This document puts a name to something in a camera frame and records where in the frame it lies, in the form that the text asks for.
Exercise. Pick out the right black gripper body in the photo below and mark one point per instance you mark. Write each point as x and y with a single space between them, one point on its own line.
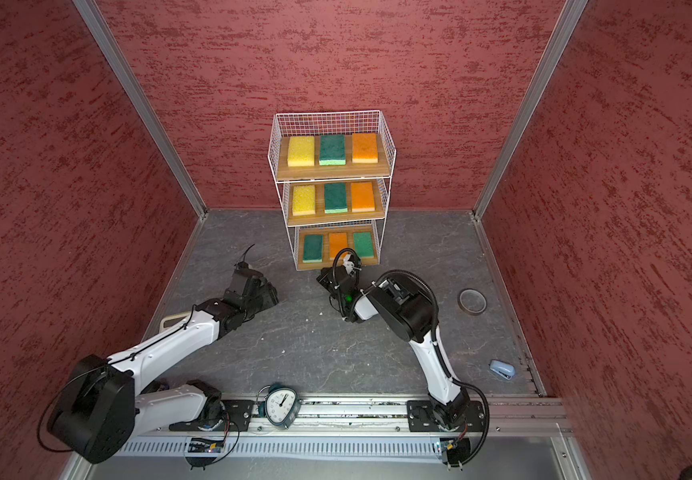
327 283

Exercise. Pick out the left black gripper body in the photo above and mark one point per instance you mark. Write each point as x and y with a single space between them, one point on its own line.
266 299

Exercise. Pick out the dark green sponge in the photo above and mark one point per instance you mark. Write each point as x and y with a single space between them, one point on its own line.
335 196
313 248
332 150

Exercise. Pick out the orange sponge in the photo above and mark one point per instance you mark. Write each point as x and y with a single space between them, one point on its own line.
365 148
337 242
363 197

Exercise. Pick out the light green sponge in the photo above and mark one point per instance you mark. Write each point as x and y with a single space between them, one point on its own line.
363 244

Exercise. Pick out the yellow sponge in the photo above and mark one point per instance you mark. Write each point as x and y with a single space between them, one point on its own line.
301 151
304 201

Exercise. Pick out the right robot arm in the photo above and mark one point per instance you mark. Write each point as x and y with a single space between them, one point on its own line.
409 307

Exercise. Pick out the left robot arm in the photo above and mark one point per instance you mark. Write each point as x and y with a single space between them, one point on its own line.
108 400

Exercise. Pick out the cream calculator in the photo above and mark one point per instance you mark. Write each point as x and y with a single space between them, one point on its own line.
171 320

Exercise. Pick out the green analog clock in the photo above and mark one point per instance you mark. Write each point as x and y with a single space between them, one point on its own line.
281 405

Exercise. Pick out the left circuit board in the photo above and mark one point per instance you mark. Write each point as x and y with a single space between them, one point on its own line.
205 446

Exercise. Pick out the circuit board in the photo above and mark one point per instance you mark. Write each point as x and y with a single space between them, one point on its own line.
205 446
454 453

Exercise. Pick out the small light blue stapler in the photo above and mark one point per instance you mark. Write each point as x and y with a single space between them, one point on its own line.
503 370

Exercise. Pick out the right circuit board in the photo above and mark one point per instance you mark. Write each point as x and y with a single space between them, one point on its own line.
454 453

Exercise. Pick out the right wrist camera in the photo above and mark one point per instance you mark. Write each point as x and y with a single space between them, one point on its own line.
352 263

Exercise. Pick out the white wire wooden shelf rack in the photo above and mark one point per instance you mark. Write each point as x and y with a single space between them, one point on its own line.
333 173

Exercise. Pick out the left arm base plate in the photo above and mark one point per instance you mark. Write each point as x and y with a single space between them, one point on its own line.
234 414

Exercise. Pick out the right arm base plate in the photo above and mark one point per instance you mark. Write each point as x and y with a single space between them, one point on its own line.
421 418

